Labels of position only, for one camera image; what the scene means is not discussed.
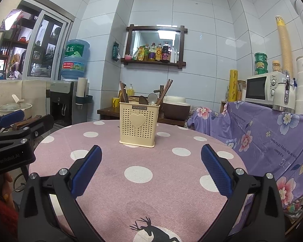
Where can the bamboo faucet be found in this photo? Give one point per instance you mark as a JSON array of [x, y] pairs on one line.
[[159, 91]]

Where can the left hand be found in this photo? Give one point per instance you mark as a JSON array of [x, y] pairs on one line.
[[5, 189]]

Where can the cooking pot with lid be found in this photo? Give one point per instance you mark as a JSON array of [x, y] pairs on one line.
[[19, 104]]

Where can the yellow soap bottle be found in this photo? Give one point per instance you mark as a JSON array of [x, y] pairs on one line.
[[130, 90]]

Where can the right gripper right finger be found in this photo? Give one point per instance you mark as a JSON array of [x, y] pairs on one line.
[[253, 210]]

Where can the tall yellow cup stack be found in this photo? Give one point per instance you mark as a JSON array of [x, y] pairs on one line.
[[285, 45]]

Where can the pink polka dot tablecloth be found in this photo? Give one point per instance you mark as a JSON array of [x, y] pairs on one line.
[[166, 186]]

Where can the brown wooden chopstick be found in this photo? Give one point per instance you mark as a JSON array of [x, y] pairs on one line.
[[124, 91]]

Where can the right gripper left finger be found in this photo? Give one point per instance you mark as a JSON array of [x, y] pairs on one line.
[[37, 220]]

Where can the white microwave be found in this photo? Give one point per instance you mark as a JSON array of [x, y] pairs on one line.
[[260, 89]]

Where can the green noodle cups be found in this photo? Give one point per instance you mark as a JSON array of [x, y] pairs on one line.
[[261, 63]]

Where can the soy sauce bottle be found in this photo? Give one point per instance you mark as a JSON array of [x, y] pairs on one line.
[[166, 52]]

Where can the paper cup stack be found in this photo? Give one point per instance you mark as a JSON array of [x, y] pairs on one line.
[[81, 87]]

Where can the wooden framed mirror shelf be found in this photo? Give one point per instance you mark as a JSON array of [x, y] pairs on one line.
[[144, 45]]

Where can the purple floral cloth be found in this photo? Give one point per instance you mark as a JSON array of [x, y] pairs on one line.
[[266, 140]]

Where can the metal spoon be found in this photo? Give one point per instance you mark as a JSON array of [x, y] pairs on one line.
[[152, 99]]

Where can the blue water bottle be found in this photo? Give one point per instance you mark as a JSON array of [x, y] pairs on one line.
[[75, 59]]

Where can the yellow roll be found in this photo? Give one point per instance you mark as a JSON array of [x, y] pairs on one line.
[[233, 85]]

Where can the long brown chopstick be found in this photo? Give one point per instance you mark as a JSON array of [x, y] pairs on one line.
[[166, 88]]

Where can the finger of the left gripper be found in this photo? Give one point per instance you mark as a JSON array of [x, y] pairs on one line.
[[38, 125], [11, 118]]

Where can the beige plastic utensil holder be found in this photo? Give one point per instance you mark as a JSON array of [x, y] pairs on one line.
[[138, 124]]

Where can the dark wooden spoon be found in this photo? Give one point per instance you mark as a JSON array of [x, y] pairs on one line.
[[143, 100]]

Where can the water dispenser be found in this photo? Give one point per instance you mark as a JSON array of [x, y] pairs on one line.
[[63, 105]]

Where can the white kettle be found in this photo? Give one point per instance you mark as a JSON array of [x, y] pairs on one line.
[[284, 99]]

